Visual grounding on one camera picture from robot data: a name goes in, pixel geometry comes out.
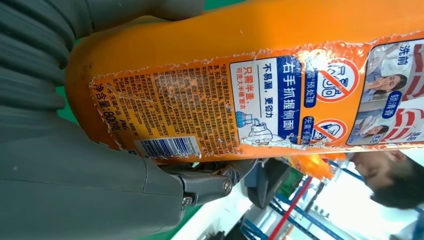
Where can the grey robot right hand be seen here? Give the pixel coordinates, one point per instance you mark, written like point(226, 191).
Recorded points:
point(82, 192)

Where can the white desk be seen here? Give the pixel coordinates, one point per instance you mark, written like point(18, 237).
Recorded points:
point(212, 225)

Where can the blue metal rack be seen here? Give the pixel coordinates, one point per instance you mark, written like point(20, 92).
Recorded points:
point(253, 228)

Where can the black carrying case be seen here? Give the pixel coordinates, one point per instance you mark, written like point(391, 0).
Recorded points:
point(265, 182)

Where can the red pole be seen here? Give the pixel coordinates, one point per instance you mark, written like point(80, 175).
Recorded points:
point(291, 208)

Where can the person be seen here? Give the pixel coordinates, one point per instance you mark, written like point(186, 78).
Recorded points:
point(391, 179)

